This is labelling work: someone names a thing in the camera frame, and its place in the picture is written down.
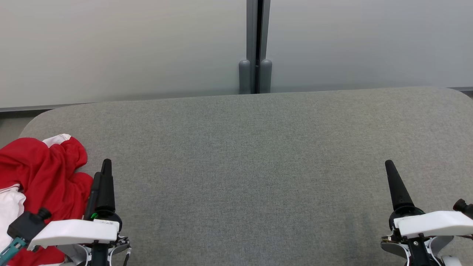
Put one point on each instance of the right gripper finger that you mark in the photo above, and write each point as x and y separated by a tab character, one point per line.
398	188

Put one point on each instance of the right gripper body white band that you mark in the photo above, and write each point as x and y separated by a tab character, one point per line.
432	223

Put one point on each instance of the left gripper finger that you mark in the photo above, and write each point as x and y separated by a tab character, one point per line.
106	188
93	195

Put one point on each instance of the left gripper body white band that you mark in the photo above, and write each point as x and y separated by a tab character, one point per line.
74	231

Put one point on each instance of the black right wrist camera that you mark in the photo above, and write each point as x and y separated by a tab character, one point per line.
462	206

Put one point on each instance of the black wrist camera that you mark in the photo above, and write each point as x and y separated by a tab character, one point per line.
462	206
26	226

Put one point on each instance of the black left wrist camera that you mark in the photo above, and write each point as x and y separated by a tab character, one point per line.
26	226

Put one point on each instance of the grey partition base rail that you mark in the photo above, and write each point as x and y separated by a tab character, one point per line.
37	108
463	89

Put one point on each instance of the grey metal partition post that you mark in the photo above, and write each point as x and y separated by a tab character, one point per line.
255	44

